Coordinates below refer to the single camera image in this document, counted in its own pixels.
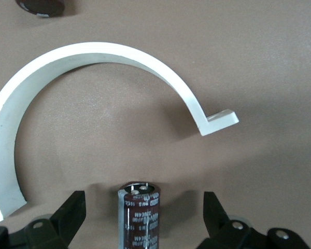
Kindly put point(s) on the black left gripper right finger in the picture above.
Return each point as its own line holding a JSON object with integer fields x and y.
{"x": 223, "y": 233}

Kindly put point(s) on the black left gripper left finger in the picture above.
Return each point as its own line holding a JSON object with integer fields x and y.
{"x": 59, "y": 228}

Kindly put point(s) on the large brown electrolytic capacitor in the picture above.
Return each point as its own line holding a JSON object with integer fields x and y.
{"x": 41, "y": 6}

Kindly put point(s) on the brown table mat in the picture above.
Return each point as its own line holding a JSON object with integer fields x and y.
{"x": 223, "y": 52}

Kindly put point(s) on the white curved plastic clamp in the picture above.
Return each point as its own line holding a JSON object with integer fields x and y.
{"x": 98, "y": 49}

